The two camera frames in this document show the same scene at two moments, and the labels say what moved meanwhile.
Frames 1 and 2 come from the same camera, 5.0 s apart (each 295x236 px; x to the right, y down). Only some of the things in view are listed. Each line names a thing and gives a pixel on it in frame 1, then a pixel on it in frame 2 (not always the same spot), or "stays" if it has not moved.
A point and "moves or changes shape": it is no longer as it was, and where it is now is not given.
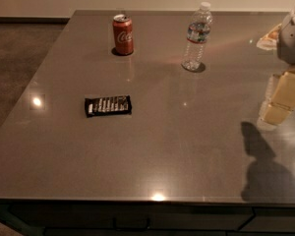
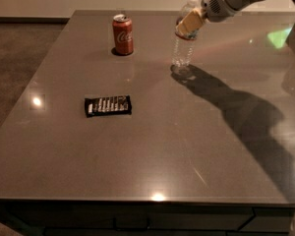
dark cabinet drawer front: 148,218 stays
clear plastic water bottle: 198,34 moves or changes shape
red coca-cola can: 123,33 stays
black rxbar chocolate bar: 107,106 stays
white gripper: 293,39 → 212,8
